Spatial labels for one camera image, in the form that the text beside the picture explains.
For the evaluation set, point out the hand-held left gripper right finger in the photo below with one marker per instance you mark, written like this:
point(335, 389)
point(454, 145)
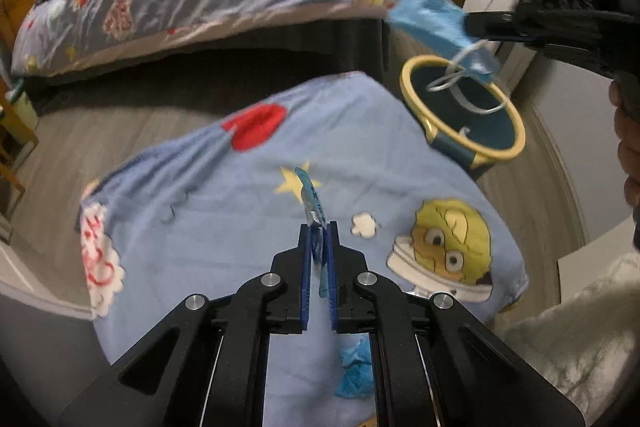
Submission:
point(331, 287)

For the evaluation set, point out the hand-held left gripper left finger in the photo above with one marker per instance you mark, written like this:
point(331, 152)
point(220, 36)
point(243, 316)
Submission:
point(306, 287)

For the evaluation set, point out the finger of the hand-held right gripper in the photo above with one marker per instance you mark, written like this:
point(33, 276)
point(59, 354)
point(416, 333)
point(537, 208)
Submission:
point(495, 18)
point(505, 34)

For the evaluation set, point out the blue face mask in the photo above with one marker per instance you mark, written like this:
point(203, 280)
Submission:
point(430, 14)

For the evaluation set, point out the light blue wrapper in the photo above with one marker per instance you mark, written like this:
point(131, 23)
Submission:
point(311, 202)

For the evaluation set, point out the dark bin with yellow rim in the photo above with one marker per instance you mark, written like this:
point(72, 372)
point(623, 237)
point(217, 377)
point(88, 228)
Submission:
point(480, 117)

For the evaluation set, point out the person's right hand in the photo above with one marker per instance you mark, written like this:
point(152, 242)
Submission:
point(630, 147)

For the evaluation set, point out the white fluffy cloth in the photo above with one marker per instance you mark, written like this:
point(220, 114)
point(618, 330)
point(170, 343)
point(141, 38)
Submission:
point(585, 337)

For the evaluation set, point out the wooden chair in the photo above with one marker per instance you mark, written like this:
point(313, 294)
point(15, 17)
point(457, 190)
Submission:
point(10, 157)

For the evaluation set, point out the mint green container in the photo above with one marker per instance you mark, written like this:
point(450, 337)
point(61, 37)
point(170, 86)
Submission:
point(25, 107)

